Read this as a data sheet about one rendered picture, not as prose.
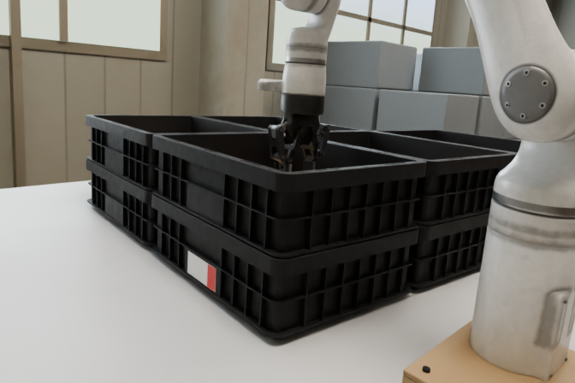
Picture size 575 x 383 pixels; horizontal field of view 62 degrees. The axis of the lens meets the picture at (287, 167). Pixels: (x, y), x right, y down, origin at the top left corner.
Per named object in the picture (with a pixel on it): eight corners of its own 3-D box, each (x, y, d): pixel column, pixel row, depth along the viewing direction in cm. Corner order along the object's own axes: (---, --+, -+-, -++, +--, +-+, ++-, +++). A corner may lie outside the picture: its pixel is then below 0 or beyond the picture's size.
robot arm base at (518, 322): (571, 355, 54) (601, 209, 50) (540, 388, 47) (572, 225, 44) (490, 321, 60) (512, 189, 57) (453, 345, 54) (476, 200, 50)
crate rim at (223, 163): (429, 176, 76) (431, 162, 76) (283, 194, 58) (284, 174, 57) (277, 143, 107) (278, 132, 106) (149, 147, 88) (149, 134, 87)
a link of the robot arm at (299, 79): (289, 92, 90) (292, 59, 89) (336, 97, 83) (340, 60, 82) (254, 91, 84) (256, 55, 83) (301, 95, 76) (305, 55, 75)
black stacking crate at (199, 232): (416, 297, 80) (423, 228, 78) (273, 350, 61) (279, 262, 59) (272, 231, 110) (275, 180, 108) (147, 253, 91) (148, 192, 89)
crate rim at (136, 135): (277, 142, 107) (278, 132, 106) (149, 147, 88) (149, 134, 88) (192, 123, 137) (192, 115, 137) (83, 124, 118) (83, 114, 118)
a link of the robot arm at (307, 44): (317, 65, 87) (276, 61, 82) (323, -23, 84) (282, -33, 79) (342, 66, 82) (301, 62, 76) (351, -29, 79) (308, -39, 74)
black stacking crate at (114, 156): (274, 184, 108) (276, 134, 106) (148, 197, 90) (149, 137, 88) (191, 156, 139) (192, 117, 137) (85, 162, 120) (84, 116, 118)
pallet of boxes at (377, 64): (408, 206, 436) (425, 57, 413) (512, 233, 372) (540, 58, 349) (309, 232, 342) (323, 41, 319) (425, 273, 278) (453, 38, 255)
